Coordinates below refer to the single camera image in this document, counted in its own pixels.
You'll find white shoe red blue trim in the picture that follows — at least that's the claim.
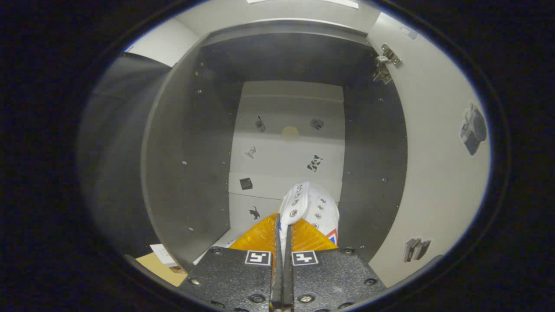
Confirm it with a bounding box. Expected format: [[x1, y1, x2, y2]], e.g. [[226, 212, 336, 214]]
[[277, 181, 340, 256]]

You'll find metal door hinge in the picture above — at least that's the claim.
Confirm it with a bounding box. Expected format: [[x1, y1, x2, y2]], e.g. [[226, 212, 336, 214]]
[[372, 42, 403, 85]]

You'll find long ceiling light panel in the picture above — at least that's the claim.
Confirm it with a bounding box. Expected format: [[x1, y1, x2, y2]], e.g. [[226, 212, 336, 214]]
[[247, 0, 359, 9]]

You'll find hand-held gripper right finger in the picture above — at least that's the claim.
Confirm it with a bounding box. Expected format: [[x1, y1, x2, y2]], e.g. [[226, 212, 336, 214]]
[[283, 219, 387, 312]]

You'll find black backdrop cloth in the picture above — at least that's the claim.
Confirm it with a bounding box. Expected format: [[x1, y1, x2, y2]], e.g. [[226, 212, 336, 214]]
[[76, 52, 172, 260]]

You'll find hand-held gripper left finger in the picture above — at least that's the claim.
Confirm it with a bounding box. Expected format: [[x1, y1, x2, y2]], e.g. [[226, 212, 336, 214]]
[[179, 212, 282, 312]]

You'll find stack of books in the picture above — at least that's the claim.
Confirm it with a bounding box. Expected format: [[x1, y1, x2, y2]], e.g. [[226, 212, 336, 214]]
[[150, 244, 188, 274]]

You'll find grey shoe cabinet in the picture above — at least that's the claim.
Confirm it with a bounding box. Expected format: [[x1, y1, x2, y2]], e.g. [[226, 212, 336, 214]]
[[141, 19, 409, 271]]

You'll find white shoe cabinet door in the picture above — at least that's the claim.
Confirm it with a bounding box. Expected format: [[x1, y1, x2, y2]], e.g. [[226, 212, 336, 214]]
[[366, 12, 493, 289]]

